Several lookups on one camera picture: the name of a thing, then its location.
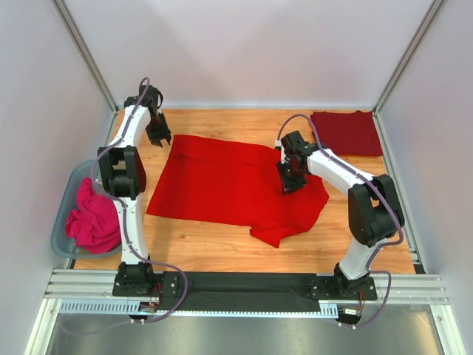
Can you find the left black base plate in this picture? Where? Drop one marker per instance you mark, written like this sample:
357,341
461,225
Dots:
167,284

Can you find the bright red t shirt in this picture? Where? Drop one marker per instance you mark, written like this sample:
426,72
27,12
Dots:
234,183

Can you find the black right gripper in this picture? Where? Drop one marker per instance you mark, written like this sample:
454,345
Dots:
292,181

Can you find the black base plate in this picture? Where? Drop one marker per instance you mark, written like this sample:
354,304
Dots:
334,288
167,284

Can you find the aluminium frame post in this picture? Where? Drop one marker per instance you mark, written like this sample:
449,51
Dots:
72,28
414,44

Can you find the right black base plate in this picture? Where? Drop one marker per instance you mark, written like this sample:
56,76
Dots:
334,288

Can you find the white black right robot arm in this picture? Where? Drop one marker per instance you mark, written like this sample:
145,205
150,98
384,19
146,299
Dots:
375,217

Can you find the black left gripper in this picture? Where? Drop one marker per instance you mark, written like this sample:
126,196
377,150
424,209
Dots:
158,132

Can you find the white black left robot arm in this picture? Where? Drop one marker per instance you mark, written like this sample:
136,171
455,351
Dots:
122,173

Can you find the folded dark red t shirt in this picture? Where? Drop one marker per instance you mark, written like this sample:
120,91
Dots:
348,133

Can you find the pink t shirt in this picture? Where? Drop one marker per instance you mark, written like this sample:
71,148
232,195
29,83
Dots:
93,224

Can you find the grey plastic bin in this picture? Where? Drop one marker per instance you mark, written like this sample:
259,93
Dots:
61,244

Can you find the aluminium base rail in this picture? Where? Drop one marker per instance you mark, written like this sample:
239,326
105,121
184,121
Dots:
406,289

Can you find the right aluminium frame post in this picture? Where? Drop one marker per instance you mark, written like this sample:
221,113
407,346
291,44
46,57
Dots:
414,44

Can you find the slotted cable duct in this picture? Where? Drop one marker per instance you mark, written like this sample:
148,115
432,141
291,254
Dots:
141,308

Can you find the left aluminium frame post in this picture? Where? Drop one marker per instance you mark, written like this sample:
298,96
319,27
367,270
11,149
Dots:
72,28

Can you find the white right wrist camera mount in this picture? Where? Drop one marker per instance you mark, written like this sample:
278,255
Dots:
280,149

